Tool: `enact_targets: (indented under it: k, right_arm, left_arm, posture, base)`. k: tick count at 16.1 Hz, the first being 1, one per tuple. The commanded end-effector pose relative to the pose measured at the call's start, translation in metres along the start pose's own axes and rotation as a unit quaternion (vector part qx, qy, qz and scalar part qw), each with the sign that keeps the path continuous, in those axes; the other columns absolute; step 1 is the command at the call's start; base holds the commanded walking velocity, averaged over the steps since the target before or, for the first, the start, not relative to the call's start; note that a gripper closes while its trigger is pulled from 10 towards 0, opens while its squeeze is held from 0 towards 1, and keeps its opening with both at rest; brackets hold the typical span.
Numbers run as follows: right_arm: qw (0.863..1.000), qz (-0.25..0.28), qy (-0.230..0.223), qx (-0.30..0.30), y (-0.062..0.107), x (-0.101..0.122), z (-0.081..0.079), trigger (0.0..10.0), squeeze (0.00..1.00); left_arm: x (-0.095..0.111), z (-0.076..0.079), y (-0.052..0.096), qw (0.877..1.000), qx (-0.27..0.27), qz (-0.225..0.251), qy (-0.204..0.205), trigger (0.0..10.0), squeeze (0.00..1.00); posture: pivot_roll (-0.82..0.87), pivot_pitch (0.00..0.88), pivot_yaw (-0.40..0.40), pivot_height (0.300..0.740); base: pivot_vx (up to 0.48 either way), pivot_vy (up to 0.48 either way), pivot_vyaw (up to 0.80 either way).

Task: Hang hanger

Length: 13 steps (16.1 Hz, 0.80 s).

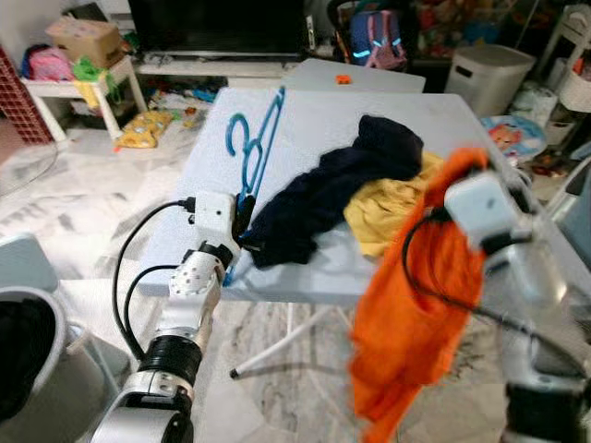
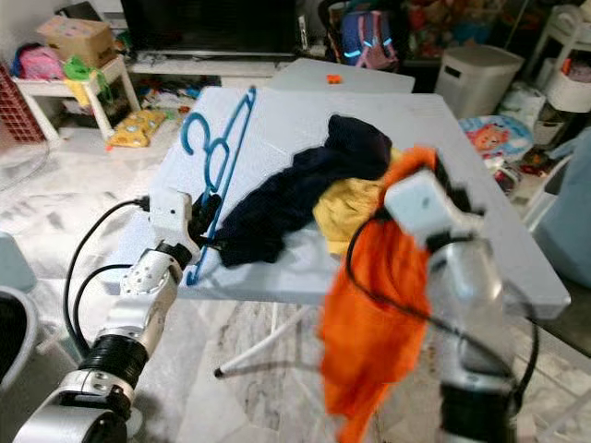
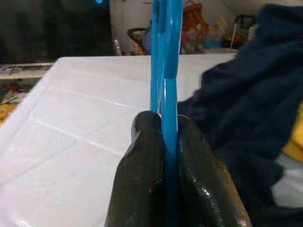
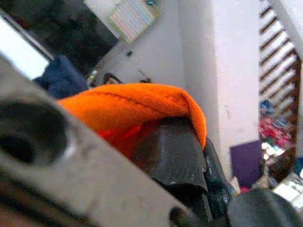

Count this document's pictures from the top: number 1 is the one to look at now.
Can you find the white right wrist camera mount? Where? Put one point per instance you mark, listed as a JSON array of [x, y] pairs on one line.
[[480, 208]]

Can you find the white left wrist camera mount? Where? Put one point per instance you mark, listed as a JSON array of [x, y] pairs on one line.
[[214, 220]]

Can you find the dark kids backpack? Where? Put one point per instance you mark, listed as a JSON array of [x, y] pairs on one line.
[[379, 37]]

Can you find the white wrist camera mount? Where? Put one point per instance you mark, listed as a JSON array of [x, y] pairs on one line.
[[480, 208], [214, 220]]

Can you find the small white toy table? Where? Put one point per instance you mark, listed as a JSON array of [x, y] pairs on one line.
[[55, 88]]

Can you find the white television console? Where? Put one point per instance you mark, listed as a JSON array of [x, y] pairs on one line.
[[231, 66]]

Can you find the white waste bin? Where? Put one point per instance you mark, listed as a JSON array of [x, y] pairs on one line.
[[489, 78]]

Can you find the white shelf trolley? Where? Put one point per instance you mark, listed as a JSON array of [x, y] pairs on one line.
[[577, 88]]

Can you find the white frame grey chair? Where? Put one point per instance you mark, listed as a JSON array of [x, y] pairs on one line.
[[577, 208]]

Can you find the brown cardboard box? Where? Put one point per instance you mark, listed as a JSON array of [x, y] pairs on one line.
[[88, 41]]

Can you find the navy garment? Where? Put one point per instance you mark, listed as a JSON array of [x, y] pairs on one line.
[[323, 194]]

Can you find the white folding table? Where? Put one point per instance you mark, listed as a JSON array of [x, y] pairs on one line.
[[305, 120]]

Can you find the orange shirt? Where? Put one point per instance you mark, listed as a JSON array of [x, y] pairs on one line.
[[406, 314]]

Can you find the yellow garment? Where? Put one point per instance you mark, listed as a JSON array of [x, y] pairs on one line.
[[383, 217]]

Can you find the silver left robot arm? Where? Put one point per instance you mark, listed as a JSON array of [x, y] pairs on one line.
[[194, 277]]

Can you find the white plastic side table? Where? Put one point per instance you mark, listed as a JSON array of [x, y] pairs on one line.
[[379, 76]]

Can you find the blue plastic clothes hanger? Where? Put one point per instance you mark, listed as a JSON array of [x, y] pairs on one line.
[[262, 164], [231, 129]]

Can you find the black flat television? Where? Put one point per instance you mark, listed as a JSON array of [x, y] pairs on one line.
[[217, 23]]

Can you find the cartoon print round cushion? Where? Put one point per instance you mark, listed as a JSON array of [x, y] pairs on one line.
[[512, 138]]

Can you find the pink kids bag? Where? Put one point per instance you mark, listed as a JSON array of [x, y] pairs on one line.
[[51, 65]]

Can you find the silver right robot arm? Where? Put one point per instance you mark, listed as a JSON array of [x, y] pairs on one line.
[[536, 286]]

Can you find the small orange block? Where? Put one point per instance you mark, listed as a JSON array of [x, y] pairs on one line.
[[343, 79]]

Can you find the grey laundry basket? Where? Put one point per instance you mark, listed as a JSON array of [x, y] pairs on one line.
[[78, 397]]

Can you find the green toy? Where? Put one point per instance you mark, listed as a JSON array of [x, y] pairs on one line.
[[92, 70]]

